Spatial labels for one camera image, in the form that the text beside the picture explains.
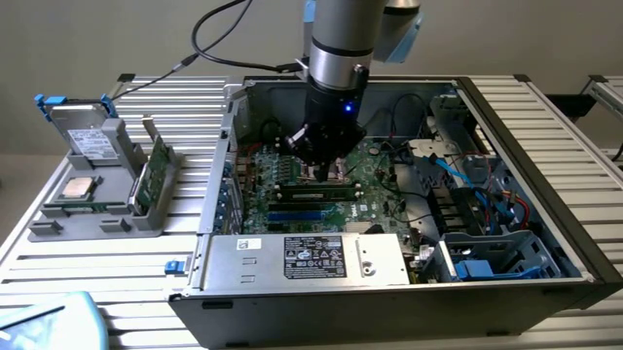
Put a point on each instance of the open black PC case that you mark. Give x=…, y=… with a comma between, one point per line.
x=378, y=313

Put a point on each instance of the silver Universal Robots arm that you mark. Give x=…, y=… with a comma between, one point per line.
x=340, y=43

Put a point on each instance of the installed RAM stick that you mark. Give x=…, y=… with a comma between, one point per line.
x=316, y=192

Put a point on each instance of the green Dell motherboard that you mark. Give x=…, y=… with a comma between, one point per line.
x=374, y=204

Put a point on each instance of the grey parts rack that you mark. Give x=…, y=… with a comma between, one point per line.
x=112, y=222

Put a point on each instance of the silver power supply unit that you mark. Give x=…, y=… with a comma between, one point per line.
x=262, y=259

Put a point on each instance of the blue expansion slot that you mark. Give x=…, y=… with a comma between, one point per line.
x=293, y=216

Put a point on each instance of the silver CPU chip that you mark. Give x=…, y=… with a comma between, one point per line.
x=77, y=189

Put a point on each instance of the grey disk bay cage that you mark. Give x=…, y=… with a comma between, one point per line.
x=505, y=251

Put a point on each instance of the green RAM stick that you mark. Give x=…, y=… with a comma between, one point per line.
x=82, y=208

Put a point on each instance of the black expansion slot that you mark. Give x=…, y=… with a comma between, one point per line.
x=293, y=207

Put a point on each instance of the CPU socket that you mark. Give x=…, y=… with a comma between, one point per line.
x=304, y=172

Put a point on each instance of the hard disk in blue carrier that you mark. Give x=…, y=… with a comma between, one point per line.
x=84, y=135

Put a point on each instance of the silver chipset heatsink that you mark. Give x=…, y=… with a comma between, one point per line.
x=364, y=228

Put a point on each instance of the light blue plastic cover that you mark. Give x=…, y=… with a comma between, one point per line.
x=48, y=324

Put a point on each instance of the blue case latch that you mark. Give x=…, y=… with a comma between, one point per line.
x=174, y=266

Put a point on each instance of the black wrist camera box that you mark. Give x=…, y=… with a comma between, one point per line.
x=360, y=82

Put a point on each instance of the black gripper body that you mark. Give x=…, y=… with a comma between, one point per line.
x=330, y=105

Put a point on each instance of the green graphics card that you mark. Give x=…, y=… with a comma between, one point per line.
x=154, y=175

